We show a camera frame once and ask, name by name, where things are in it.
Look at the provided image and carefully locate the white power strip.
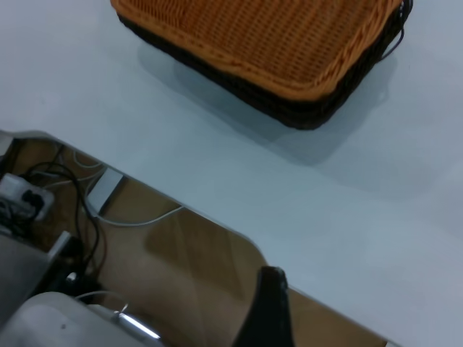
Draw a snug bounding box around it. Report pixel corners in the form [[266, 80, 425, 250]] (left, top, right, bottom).
[[0, 172, 56, 222]]

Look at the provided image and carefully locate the gray metal box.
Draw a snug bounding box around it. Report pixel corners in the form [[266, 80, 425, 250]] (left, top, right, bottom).
[[0, 234, 50, 312]]

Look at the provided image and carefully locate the orange woven wicker basket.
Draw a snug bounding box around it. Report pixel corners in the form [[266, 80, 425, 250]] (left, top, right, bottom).
[[109, 0, 404, 101]]

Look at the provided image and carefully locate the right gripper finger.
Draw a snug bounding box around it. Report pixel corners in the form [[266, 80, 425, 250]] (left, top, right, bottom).
[[231, 265, 294, 347]]

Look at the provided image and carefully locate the white power adapter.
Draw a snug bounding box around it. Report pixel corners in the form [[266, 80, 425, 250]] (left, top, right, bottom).
[[86, 168, 124, 218]]

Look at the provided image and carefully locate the black woven wicker basket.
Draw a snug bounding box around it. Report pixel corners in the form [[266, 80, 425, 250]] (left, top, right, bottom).
[[115, 0, 414, 131]]

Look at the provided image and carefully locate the black cable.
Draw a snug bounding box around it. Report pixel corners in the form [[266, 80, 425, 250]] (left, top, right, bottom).
[[27, 161, 109, 279]]

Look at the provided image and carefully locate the white cable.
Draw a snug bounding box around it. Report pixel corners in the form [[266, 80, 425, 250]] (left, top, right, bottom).
[[94, 204, 182, 227]]

